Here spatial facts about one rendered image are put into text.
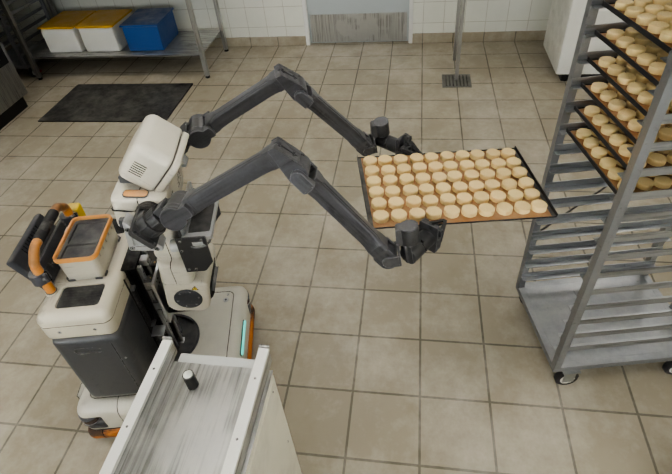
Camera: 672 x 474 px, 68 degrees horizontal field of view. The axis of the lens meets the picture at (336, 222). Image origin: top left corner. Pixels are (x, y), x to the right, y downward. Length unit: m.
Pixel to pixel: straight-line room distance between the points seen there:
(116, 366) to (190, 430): 0.70
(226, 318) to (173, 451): 1.02
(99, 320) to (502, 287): 1.94
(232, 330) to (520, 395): 1.30
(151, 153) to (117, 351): 0.78
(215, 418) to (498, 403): 1.36
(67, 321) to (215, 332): 0.68
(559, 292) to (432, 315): 0.62
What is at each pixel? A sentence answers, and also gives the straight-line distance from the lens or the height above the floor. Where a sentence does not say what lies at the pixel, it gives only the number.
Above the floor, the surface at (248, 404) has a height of 0.90.
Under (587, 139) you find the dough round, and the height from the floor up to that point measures 1.06.
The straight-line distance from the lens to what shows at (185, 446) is 1.44.
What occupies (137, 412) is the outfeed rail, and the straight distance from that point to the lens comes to 1.46.
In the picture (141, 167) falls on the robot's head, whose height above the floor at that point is 1.26.
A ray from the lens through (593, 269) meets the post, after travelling 1.92.
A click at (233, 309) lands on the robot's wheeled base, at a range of 2.39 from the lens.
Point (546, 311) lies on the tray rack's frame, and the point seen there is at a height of 0.15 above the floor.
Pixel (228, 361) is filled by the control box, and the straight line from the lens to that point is 1.53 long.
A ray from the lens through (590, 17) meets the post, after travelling 1.89.
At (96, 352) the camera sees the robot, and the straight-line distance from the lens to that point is 2.03.
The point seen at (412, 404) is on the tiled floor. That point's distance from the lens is 2.36.
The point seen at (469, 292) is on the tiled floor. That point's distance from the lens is 2.75.
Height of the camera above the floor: 2.08
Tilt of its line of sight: 42 degrees down
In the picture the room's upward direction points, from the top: 6 degrees counter-clockwise
